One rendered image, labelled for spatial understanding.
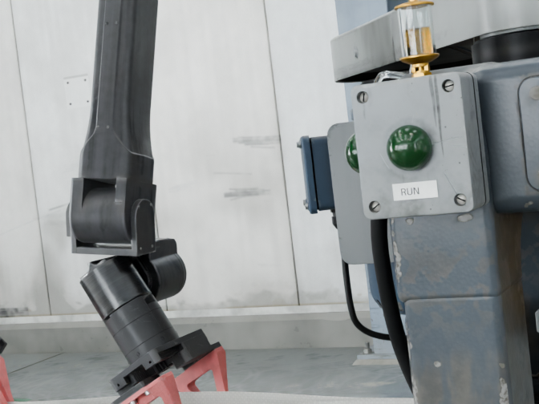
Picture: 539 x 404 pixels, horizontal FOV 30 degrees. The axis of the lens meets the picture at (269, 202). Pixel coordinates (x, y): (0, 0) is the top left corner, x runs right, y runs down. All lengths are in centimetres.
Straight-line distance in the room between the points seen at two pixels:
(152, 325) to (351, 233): 27
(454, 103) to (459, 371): 19
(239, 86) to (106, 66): 554
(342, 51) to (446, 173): 53
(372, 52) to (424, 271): 41
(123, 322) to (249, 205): 557
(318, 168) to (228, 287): 558
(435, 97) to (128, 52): 45
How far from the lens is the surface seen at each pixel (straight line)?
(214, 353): 105
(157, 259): 108
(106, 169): 101
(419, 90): 66
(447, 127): 65
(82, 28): 722
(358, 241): 115
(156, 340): 101
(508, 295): 73
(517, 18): 81
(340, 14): 581
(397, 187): 66
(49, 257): 750
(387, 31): 103
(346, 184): 115
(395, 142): 65
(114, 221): 100
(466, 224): 70
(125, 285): 102
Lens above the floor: 129
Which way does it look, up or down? 3 degrees down
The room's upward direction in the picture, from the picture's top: 7 degrees counter-clockwise
